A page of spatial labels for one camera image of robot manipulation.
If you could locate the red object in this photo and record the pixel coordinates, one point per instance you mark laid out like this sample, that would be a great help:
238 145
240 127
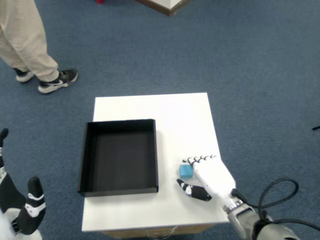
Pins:
100 1

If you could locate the white top wooden table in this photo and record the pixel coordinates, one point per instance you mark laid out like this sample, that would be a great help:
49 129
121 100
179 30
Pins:
155 110

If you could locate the black white sneaker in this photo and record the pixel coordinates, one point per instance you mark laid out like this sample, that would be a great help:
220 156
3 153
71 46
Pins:
22 75
58 81

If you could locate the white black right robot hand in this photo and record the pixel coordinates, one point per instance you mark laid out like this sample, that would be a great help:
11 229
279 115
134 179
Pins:
215 177

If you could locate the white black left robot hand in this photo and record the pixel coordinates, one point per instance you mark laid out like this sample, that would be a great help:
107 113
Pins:
15 202

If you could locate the beige trousers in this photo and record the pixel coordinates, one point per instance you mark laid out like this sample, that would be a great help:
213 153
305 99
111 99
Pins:
22 37

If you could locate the blue cube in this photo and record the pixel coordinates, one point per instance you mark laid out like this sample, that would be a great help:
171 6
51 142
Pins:
185 171

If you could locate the clear glass jar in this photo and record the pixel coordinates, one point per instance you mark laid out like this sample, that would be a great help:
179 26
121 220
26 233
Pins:
160 233

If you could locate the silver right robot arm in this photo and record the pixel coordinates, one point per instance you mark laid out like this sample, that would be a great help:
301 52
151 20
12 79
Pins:
262 228

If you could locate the black object tip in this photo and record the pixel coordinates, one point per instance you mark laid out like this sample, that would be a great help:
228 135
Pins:
316 128

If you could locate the black open box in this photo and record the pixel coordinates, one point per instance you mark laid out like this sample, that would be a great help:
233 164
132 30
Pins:
120 160

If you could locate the white furniture with brown base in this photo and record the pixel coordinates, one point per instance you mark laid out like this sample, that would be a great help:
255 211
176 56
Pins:
170 5

